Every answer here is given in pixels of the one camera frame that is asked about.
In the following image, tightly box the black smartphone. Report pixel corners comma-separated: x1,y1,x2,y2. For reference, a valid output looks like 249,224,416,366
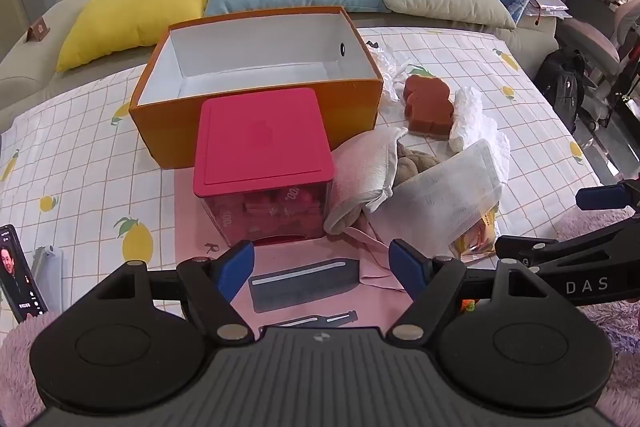
0,223,50,324

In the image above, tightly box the white paper towel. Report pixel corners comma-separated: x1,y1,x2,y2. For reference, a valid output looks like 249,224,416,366
447,87,511,160

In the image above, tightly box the black backpack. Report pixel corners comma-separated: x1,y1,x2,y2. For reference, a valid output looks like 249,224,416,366
534,49,586,135

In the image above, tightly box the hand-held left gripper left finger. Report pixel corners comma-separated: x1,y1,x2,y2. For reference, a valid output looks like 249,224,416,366
95,241,256,342

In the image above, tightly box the orange cardboard box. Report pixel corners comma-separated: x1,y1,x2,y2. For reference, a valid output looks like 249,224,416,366
129,6,385,170

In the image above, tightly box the yellow plastic packet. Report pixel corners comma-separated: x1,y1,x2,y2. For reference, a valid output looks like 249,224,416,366
450,202,501,265

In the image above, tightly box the red lidded container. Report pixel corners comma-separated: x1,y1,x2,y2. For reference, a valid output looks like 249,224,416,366
193,88,335,248

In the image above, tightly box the white soft packet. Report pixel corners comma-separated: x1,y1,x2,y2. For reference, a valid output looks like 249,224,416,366
367,139,503,258

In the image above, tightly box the brown plush toy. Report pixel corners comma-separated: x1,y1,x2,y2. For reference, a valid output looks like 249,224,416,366
395,144,441,185

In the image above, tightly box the brown sponge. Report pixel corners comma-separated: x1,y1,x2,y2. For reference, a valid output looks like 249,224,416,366
402,74,455,135

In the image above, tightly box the pink chair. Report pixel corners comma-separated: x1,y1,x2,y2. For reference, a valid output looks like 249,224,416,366
562,0,640,132

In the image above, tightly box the pink fluffy blanket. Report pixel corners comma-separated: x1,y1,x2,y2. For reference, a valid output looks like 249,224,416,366
0,207,640,427

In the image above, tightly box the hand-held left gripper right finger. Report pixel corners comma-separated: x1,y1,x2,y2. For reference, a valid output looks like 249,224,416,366
387,238,548,342

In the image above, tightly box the lemon print sheet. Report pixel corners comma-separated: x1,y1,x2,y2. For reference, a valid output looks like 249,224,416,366
0,27,603,323

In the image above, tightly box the yellow pillow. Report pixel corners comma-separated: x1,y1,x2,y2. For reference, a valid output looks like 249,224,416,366
55,0,213,74

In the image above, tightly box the clear plastic wrap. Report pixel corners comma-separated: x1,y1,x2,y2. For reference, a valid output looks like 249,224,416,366
365,41,416,98

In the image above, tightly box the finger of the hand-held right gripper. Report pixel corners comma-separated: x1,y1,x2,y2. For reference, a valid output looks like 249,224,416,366
495,235,561,260
576,179,640,210

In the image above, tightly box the grey phone stand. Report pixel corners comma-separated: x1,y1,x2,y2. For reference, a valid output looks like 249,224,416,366
31,246,63,313

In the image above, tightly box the white towel cloth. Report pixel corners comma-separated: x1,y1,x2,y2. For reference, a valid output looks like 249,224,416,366
325,127,408,235

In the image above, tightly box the pink printed cloth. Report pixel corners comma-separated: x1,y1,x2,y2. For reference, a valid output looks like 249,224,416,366
172,167,416,343

